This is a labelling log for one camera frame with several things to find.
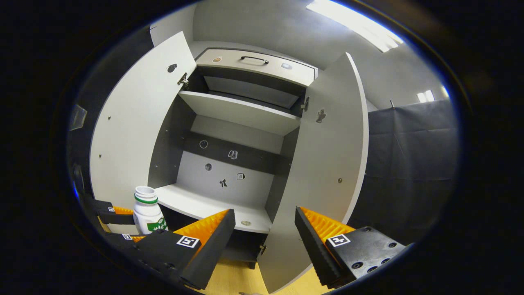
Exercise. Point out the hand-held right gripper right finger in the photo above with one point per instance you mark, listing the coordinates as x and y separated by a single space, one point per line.
313 250

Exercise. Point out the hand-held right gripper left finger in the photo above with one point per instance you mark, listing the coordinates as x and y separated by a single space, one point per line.
211 250

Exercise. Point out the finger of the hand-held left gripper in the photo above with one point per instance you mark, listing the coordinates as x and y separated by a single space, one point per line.
116 218
120 239

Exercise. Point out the white plastic bottle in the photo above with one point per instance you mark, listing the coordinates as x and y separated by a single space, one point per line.
147 215

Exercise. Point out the white cabinet door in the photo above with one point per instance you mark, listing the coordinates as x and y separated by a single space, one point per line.
323 172
135 123

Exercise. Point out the white and grey cabinet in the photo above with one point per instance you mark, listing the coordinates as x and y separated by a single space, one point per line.
229 135

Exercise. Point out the metal door hinge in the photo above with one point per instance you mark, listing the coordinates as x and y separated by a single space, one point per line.
183 80
262 249
305 104

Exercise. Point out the white cabinet shelf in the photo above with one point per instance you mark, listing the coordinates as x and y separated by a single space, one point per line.
237 110

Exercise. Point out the white cabinet drawer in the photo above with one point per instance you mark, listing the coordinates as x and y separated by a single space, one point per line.
245 69

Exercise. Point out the small ceiling light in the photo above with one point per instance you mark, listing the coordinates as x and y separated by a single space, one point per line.
425 96

